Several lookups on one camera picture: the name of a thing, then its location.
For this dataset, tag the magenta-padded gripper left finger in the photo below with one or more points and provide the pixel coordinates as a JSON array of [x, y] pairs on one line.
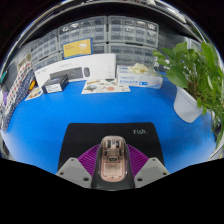
[[71, 171]]

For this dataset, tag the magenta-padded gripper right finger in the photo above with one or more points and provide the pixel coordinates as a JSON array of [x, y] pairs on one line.
[[152, 171]]

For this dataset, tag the transparent pink computer mouse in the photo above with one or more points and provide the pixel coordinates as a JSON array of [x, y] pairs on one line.
[[113, 158]]

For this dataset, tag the black mouse pad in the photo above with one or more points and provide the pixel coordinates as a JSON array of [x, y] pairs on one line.
[[86, 136]]

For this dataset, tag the green plant in white pot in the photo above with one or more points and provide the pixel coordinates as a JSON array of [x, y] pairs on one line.
[[188, 103]]

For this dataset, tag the printed picture card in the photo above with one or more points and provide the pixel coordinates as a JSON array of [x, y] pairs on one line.
[[105, 86], [34, 94]]

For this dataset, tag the small dark blue box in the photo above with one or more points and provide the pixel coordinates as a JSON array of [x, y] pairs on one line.
[[55, 85]]

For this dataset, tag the white and blue tissue box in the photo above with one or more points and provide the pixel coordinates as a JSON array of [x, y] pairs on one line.
[[140, 80]]

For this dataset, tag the red blue checkered cloth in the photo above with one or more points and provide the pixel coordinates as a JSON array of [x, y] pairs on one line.
[[18, 83]]

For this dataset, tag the long white keyboard box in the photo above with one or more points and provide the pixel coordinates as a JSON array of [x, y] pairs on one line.
[[100, 65]]

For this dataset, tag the yellow and blue box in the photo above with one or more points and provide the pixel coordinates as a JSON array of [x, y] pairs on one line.
[[77, 48]]

